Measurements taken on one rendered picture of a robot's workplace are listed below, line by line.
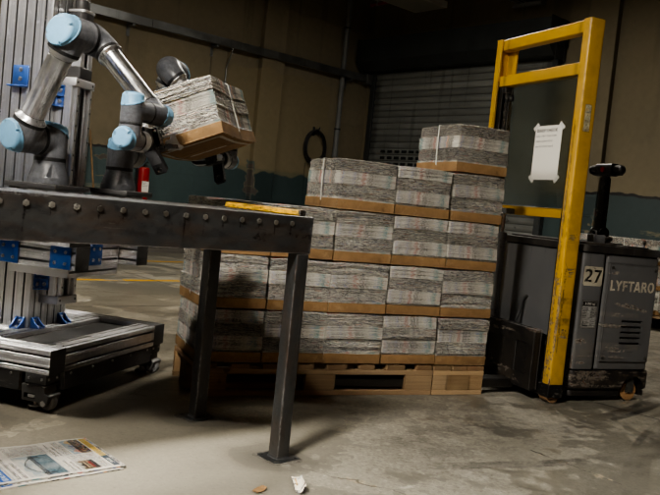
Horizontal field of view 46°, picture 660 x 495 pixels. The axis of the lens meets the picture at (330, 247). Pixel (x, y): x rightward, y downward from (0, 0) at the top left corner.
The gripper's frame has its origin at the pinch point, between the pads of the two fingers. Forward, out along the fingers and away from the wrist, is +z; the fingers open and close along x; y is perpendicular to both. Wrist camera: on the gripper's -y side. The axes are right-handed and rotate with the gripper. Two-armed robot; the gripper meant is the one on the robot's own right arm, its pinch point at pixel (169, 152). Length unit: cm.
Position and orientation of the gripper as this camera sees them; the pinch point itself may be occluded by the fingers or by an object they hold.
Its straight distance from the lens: 299.3
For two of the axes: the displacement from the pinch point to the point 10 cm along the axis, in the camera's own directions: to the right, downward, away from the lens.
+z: 2.4, -0.3, 9.7
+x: -9.4, 2.5, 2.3
